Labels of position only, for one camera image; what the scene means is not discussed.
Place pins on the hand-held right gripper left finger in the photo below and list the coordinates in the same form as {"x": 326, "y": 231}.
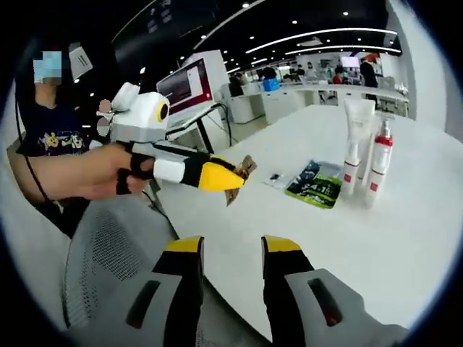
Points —
{"x": 184, "y": 307}

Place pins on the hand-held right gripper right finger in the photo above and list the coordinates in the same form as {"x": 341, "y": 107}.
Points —
{"x": 276, "y": 307}

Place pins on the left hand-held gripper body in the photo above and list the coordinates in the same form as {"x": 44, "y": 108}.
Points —
{"x": 141, "y": 119}

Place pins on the small gold patterned packet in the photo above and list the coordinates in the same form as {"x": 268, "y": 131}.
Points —
{"x": 249, "y": 165}

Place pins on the green black packet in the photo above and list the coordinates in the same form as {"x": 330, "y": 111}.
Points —
{"x": 318, "y": 188}

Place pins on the white skincare tube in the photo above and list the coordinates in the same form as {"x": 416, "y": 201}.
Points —
{"x": 358, "y": 123}

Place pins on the red collar skincare bottle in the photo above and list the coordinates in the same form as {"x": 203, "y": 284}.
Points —
{"x": 378, "y": 170}

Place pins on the person's left hand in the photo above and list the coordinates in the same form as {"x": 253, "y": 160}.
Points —
{"x": 108, "y": 170}

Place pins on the small black clip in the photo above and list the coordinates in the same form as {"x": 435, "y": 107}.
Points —
{"x": 275, "y": 176}

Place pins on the hanging ceiling panel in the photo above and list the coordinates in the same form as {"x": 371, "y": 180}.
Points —
{"x": 80, "y": 61}

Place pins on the person's dark shirt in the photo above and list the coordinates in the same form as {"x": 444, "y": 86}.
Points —
{"x": 54, "y": 126}

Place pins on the long white counter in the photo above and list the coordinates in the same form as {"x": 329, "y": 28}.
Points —
{"x": 282, "y": 103}

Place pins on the blue bin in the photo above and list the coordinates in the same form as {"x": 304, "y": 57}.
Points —
{"x": 270, "y": 85}

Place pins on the grey mesh chair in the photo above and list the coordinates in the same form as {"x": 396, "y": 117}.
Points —
{"x": 108, "y": 246}

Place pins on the wall screen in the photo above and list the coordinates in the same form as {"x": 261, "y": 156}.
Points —
{"x": 351, "y": 62}

